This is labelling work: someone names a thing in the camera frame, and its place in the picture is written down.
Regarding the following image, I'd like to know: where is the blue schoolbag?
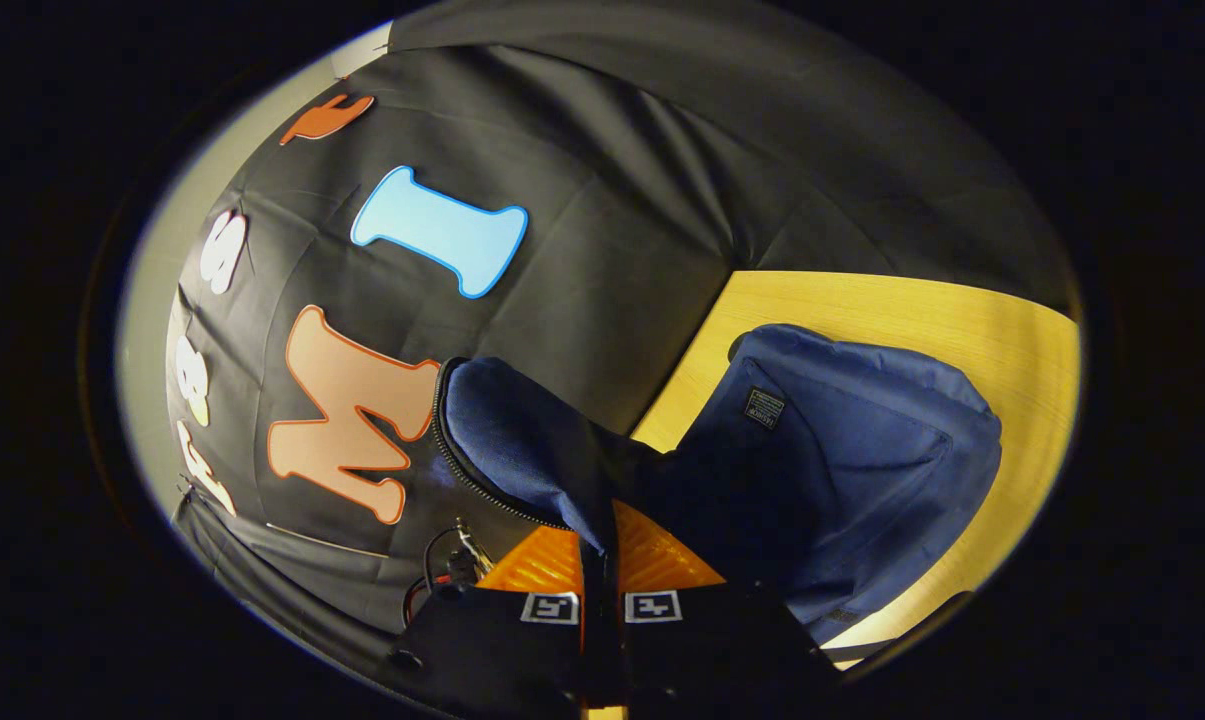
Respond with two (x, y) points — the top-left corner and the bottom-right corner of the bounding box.
(432, 322), (1003, 666)

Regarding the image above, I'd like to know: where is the black cable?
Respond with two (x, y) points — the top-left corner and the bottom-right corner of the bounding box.
(402, 525), (463, 623)

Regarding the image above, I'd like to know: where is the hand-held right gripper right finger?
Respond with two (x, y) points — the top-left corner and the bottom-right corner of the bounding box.
(605, 498), (845, 720)

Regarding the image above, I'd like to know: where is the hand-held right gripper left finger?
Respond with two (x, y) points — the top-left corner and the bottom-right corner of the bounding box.
(385, 525), (605, 720)

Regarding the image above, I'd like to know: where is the black backdrop cloth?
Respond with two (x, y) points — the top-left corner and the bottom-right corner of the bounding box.
(162, 0), (1083, 681)

